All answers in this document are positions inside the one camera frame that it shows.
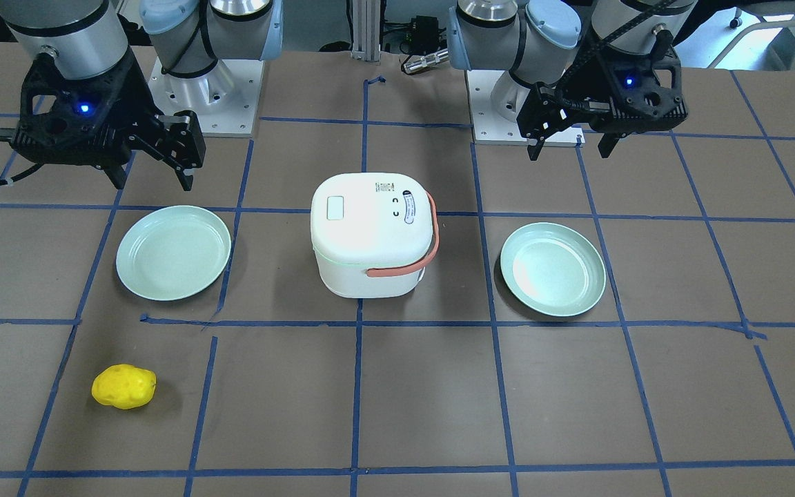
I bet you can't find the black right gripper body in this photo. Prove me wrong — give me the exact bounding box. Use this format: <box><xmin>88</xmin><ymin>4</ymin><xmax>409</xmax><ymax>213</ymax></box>
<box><xmin>12</xmin><ymin>50</ymin><xmax>206</xmax><ymax>172</ymax></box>

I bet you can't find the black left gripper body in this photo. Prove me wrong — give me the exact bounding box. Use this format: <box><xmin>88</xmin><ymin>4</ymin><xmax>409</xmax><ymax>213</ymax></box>
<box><xmin>516</xmin><ymin>42</ymin><xmax>689</xmax><ymax>142</ymax></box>

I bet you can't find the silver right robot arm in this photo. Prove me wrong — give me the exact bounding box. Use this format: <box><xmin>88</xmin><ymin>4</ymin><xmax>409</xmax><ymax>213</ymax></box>
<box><xmin>0</xmin><ymin>1</ymin><xmax>283</xmax><ymax>191</ymax></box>

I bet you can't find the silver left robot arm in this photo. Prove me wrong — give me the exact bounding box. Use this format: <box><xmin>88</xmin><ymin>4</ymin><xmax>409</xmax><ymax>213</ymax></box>
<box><xmin>446</xmin><ymin>1</ymin><xmax>694</xmax><ymax>161</ymax></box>

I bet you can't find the white rice cooker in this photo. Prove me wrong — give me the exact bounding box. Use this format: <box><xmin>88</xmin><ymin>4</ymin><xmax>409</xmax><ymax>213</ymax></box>
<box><xmin>311</xmin><ymin>173</ymin><xmax>440</xmax><ymax>299</ymax></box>

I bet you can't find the mint green plate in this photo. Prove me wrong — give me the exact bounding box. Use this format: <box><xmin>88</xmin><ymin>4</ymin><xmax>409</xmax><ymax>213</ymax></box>
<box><xmin>115</xmin><ymin>205</ymin><xmax>233</xmax><ymax>302</ymax></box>
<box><xmin>499</xmin><ymin>222</ymin><xmax>607</xmax><ymax>318</ymax></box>

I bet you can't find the silver cylindrical connector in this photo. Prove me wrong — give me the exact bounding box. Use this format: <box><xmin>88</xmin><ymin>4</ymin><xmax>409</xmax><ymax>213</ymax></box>
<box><xmin>400</xmin><ymin>48</ymin><xmax>450</xmax><ymax>76</ymax></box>

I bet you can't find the black electronics box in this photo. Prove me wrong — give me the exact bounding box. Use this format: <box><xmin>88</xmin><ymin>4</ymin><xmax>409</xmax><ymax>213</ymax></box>
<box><xmin>403</xmin><ymin>15</ymin><xmax>442</xmax><ymax>55</ymax></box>

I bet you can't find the yellow toy potato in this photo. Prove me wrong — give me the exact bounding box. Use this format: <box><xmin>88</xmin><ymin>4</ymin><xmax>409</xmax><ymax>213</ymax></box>
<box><xmin>91</xmin><ymin>364</ymin><xmax>157</xmax><ymax>410</ymax></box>

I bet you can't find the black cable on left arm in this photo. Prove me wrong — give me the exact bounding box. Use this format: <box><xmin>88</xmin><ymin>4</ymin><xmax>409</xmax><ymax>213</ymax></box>
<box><xmin>556</xmin><ymin>0</ymin><xmax>674</xmax><ymax>90</ymax></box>

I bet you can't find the aluminium frame post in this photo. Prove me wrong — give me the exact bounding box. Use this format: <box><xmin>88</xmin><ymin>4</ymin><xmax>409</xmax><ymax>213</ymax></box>
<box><xmin>349</xmin><ymin>0</ymin><xmax>382</xmax><ymax>65</ymax></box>

